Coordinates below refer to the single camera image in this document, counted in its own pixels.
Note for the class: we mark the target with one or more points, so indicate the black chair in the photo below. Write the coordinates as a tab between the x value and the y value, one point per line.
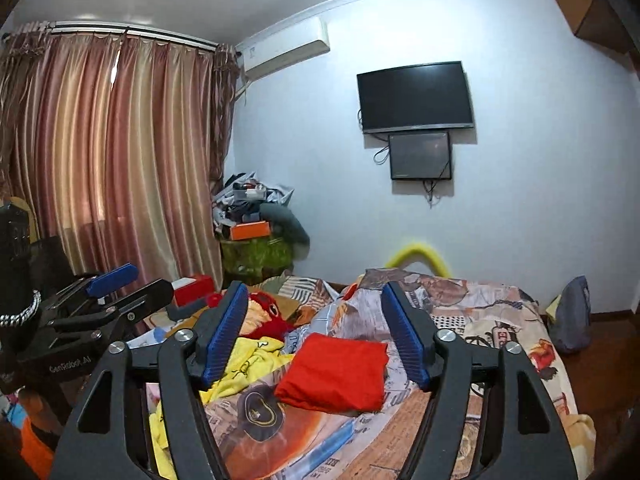
50	260

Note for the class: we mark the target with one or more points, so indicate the pink striped curtain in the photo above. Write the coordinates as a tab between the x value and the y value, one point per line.
125	160

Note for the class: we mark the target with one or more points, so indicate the black wall television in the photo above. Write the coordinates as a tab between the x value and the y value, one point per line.
415	95

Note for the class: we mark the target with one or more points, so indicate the orange box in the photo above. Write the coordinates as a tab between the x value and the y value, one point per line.
250	230

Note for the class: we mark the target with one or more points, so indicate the grey-green cloth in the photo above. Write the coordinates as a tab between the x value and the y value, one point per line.
290	225

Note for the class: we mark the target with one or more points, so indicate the red and white box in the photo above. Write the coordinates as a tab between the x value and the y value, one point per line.
195	285

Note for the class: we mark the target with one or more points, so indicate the white curtain rail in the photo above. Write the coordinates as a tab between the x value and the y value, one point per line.
165	37

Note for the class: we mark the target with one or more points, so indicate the printed blanket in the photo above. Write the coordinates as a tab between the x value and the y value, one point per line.
480	310

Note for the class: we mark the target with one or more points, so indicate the small black monitor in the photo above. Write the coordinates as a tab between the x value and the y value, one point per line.
420	155

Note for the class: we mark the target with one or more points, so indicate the red plush toy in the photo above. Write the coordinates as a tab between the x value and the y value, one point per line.
265	310

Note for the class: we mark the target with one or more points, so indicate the blue-grey bag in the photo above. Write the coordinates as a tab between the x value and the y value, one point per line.
572	315

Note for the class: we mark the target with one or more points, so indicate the yellow cloth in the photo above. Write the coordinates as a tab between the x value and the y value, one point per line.
250	355

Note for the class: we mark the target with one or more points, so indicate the yellow foam tube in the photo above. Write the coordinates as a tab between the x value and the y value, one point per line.
415	249

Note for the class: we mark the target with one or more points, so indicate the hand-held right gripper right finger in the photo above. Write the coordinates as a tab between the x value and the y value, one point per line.
407	340

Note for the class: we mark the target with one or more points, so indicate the pile of clutter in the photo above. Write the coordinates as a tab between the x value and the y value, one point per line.
245	195

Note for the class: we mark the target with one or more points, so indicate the orange cloth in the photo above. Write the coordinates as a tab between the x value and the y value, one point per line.
37	440

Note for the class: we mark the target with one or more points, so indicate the green box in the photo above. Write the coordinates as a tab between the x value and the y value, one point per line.
255	257

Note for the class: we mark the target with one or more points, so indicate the white air conditioner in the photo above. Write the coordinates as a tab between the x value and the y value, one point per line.
285	50

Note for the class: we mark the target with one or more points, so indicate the red jacket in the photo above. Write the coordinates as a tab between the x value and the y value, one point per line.
335	370

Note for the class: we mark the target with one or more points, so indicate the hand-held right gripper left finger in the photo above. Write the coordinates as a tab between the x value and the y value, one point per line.
225	340

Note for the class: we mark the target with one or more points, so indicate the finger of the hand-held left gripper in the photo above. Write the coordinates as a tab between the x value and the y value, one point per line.
112	279
145	300

